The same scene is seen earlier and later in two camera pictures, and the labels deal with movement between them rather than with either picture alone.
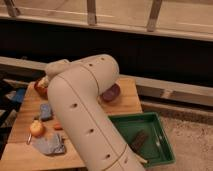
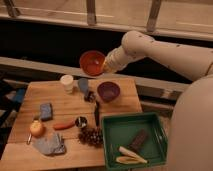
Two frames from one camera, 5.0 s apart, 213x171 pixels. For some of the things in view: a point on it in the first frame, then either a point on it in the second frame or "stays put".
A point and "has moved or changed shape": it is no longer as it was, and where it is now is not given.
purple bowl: x=112 y=93 stays put
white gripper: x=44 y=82 → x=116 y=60
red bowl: x=43 y=91 has moved or changed shape
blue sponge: x=45 y=111 stays put
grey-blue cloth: x=51 y=144 stays put
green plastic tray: x=156 y=148 stays put
